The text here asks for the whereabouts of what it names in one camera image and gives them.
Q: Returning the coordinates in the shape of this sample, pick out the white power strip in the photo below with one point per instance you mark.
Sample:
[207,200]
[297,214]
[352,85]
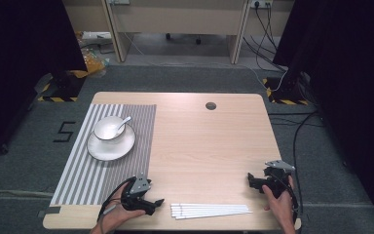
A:
[95,35]

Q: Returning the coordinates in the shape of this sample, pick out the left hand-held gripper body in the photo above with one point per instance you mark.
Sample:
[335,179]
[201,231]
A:
[133,200]

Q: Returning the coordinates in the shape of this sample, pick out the beige wooden desk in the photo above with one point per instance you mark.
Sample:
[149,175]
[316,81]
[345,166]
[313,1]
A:
[175,19]

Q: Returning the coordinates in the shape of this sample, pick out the grey white striped placemat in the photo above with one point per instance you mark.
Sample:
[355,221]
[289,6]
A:
[110,182]

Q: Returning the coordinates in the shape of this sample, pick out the white bowl with dark rim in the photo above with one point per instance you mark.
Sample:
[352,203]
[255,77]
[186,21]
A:
[105,130]

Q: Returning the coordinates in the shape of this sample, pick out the black curtain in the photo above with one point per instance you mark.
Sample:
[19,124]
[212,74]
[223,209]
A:
[19,65]
[347,81]

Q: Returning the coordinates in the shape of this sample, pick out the black stand base hazard tape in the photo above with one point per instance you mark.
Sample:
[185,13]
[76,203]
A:
[287,89]
[66,86]

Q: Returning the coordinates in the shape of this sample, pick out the yellow plastic bag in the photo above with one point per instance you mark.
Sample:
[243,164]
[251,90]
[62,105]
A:
[93,63]

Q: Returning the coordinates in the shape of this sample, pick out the pile of white chopsticks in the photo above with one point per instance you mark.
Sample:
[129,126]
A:
[207,210]

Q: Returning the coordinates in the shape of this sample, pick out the white ceramic spoon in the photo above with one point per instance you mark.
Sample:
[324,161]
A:
[123,123]

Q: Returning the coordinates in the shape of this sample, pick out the white wall socket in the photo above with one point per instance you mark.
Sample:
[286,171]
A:
[261,3]

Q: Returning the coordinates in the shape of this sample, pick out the person's left hand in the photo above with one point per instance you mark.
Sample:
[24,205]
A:
[117,216]

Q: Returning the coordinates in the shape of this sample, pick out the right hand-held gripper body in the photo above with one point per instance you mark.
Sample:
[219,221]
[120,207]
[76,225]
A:
[277,182]

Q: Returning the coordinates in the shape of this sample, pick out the white plate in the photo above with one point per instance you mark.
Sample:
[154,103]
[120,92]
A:
[110,151]

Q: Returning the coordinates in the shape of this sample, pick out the person's right hand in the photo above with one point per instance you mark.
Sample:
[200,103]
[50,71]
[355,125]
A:
[282,208]

